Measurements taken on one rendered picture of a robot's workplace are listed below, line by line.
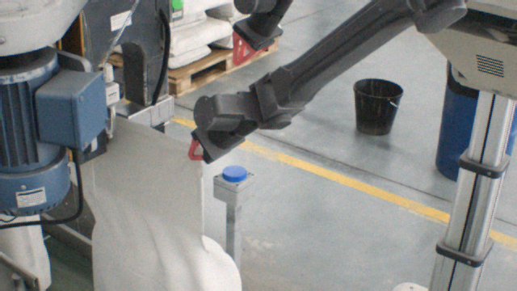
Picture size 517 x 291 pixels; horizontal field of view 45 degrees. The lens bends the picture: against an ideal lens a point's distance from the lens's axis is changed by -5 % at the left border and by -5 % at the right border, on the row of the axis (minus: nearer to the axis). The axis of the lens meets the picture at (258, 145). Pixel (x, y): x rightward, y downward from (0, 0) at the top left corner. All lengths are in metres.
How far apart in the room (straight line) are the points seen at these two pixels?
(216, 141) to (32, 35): 0.41
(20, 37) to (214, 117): 0.34
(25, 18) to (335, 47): 0.43
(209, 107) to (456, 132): 2.38
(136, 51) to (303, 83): 0.51
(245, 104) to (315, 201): 2.06
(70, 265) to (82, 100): 1.23
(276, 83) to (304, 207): 2.06
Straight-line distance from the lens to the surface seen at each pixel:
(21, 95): 0.97
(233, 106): 1.06
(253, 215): 2.99
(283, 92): 1.03
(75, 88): 0.95
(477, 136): 1.57
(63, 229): 2.22
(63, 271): 2.10
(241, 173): 1.61
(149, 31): 1.39
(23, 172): 1.02
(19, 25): 0.91
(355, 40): 0.90
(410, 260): 2.82
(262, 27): 1.26
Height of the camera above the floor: 1.66
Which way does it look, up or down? 28 degrees down
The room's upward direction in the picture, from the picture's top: 2 degrees clockwise
